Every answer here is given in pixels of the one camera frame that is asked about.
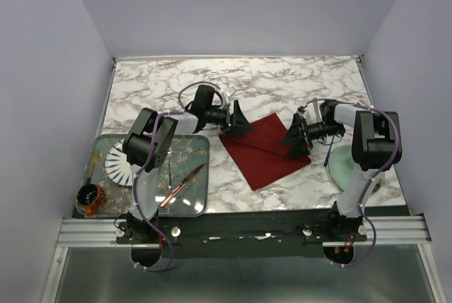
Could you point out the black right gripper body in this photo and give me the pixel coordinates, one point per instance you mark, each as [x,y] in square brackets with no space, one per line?
[320,130]

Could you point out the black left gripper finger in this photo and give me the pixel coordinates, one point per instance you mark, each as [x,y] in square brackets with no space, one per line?
[239,121]
[234,132]

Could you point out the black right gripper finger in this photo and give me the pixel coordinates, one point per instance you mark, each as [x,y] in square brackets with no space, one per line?
[294,133]
[299,148]

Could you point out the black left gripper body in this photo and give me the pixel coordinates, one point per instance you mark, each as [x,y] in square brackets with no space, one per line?
[220,116]

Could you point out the blue handled fork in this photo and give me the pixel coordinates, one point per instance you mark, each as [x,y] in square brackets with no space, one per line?
[328,154]

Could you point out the dark red cloth napkin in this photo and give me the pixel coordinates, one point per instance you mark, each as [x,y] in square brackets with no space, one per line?
[259,156]

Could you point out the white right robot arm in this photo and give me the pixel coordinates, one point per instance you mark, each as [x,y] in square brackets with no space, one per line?
[376,146]

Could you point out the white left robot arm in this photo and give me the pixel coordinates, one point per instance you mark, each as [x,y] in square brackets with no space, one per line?
[150,137]

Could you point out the light green plate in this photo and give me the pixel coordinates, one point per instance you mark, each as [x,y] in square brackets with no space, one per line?
[340,165]

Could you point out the teal floral serving tray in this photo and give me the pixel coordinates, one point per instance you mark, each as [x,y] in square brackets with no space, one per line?
[186,166]

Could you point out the silver spoon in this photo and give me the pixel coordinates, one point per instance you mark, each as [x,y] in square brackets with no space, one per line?
[169,175]

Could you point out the rose gold knife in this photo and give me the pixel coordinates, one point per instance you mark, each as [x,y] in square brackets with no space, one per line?
[181,185]

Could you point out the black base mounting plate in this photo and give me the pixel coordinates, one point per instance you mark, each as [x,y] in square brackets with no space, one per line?
[219,250]

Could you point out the blue striped white plate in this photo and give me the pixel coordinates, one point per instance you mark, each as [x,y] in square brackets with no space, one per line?
[117,169]

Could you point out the gold fork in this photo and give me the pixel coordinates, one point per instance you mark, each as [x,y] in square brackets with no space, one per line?
[95,160]

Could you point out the black and orange cup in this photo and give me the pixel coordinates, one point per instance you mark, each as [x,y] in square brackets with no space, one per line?
[91,197]

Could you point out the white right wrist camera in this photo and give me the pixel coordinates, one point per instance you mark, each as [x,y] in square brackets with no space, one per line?
[304,114]

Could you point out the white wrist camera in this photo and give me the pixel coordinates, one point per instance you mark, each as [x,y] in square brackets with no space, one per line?
[227,94]
[304,114]

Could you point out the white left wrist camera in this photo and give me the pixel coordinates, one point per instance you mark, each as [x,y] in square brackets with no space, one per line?
[227,94]

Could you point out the aluminium frame rail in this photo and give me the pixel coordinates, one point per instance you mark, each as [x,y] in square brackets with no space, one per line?
[395,230]

